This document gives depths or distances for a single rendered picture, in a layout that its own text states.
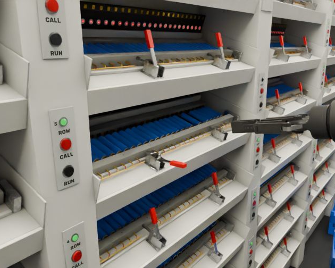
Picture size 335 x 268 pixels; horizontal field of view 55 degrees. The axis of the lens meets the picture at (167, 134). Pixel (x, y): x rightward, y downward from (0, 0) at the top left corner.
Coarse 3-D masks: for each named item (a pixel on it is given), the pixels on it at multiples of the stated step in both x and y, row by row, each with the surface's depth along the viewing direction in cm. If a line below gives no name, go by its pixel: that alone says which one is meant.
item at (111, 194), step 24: (192, 96) 102; (216, 96) 105; (96, 120) 73; (192, 144) 82; (216, 144) 85; (240, 144) 98; (144, 168) 67; (168, 168) 70; (192, 168) 79; (96, 192) 54; (120, 192) 59; (144, 192) 66; (96, 216) 57
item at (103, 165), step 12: (216, 120) 94; (228, 120) 98; (180, 132) 81; (192, 132) 83; (204, 132) 89; (144, 144) 71; (156, 144) 73; (168, 144) 76; (180, 144) 78; (120, 156) 65; (132, 156) 67; (144, 156) 70; (96, 168) 59; (108, 168) 62
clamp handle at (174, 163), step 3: (159, 156) 68; (159, 159) 68; (162, 159) 68; (165, 162) 66; (168, 162) 66; (171, 162) 65; (174, 162) 65; (177, 162) 65; (180, 162) 65; (171, 165) 65; (174, 165) 65; (177, 165) 64; (180, 165) 64; (183, 165) 63; (186, 165) 64; (183, 168) 64
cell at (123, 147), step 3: (108, 135) 72; (108, 138) 71; (111, 138) 71; (114, 138) 71; (111, 141) 71; (114, 141) 70; (117, 141) 70; (114, 144) 70; (117, 144) 70; (120, 144) 70; (123, 144) 70; (120, 147) 69; (123, 147) 69; (126, 147) 69; (123, 150) 69
